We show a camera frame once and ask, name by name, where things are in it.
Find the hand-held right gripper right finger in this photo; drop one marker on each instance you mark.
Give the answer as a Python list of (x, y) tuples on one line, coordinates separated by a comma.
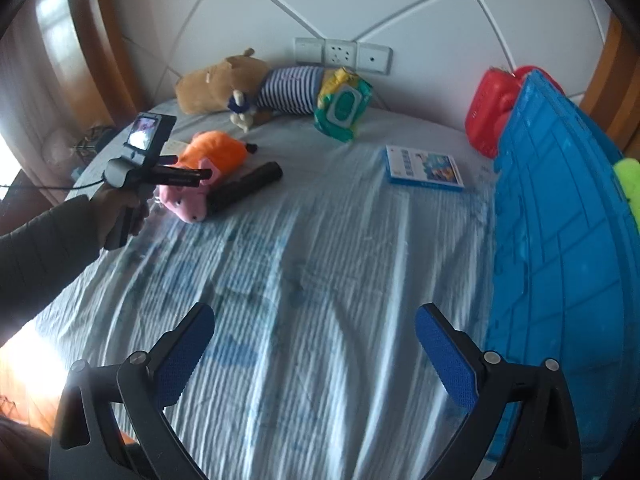
[(447, 360)]

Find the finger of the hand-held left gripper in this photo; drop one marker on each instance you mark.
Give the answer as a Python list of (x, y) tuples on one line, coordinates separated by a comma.
[(182, 175)]

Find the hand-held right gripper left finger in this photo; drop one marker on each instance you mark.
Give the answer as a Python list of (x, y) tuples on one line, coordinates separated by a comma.
[(182, 355)]

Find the pink pig plush toy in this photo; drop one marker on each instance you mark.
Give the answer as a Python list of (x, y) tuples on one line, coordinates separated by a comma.
[(215, 152)]

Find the person's left forearm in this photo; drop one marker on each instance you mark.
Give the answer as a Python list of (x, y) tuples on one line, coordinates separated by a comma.
[(40, 255)]

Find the person's left hand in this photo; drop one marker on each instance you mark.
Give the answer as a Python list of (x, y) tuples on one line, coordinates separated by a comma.
[(137, 216)]

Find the dark bedside clutter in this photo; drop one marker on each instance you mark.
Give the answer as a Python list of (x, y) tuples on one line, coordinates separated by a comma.
[(92, 142)]

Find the black cylinder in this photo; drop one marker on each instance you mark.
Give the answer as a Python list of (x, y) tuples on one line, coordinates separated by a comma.
[(245, 185)]

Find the brown striped plush dog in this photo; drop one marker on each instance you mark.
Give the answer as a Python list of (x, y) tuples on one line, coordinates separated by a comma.
[(225, 80)]

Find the sheer curtain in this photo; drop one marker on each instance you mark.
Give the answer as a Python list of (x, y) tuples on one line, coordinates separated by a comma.
[(30, 70)]

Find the pale blue bedsheet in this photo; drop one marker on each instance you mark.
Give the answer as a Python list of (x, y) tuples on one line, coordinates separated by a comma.
[(325, 270)]

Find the green wet wipes packet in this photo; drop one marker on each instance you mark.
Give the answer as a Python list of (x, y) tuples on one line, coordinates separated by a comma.
[(345, 105)]

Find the blue plastic basket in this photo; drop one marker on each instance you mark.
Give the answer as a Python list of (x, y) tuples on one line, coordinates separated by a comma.
[(560, 220)]

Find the blue flat box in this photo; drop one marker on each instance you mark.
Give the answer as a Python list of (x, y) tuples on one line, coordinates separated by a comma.
[(425, 167)]

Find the red plastic basket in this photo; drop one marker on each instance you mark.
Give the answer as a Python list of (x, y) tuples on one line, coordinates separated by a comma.
[(490, 110)]

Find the yellow-green soft thing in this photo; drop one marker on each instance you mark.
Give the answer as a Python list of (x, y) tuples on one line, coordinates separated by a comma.
[(630, 177)]

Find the white padded headboard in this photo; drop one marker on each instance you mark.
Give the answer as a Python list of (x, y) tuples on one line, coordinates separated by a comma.
[(400, 5)]

